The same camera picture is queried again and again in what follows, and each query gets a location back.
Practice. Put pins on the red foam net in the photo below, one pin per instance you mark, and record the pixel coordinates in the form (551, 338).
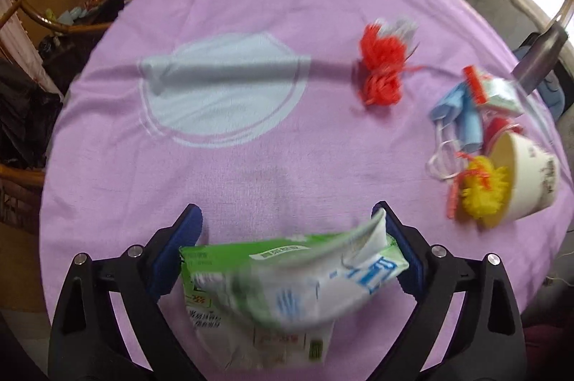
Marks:
(384, 61)

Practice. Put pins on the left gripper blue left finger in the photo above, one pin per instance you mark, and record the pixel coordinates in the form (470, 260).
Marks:
(164, 259)

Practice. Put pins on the blue face mask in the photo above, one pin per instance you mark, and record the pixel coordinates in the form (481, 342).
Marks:
(458, 129)

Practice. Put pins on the white printed paper cup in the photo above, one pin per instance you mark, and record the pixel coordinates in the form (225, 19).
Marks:
(533, 176)

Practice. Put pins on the wooden armchair with cushion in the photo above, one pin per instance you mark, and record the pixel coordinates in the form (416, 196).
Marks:
(21, 188)

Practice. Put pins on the purple printed bed sheet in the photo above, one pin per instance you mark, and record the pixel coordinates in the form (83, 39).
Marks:
(250, 109)

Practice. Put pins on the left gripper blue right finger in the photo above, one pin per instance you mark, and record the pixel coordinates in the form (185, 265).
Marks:
(413, 248)

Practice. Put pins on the blue cushioned chair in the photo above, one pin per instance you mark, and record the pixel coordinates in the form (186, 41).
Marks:
(556, 90)

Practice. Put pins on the floral orange curtain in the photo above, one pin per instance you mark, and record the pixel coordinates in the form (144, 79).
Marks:
(19, 49)

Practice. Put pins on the dark jacket on chair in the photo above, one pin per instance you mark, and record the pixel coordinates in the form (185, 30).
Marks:
(28, 115)

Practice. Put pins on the white plastic wrap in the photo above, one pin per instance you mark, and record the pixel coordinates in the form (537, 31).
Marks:
(403, 29)

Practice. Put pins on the red white medicine box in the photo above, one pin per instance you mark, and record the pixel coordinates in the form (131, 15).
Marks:
(492, 93)

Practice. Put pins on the green white tissue packet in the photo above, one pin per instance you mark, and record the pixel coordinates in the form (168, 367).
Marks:
(274, 303)

